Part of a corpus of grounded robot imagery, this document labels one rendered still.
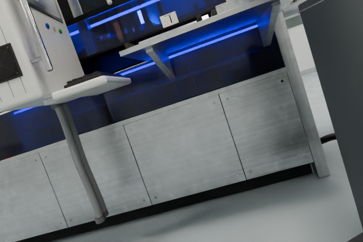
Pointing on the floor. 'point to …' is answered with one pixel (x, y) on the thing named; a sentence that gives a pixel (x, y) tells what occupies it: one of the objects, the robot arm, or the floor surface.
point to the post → (297, 86)
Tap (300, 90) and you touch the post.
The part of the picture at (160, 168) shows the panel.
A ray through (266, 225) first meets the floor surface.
